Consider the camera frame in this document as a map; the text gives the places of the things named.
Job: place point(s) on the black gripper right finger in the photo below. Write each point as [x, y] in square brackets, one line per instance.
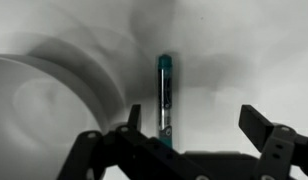
[277, 150]

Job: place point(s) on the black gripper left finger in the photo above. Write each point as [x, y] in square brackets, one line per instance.
[127, 156]

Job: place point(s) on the teal marker pen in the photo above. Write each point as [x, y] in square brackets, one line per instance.
[165, 86]

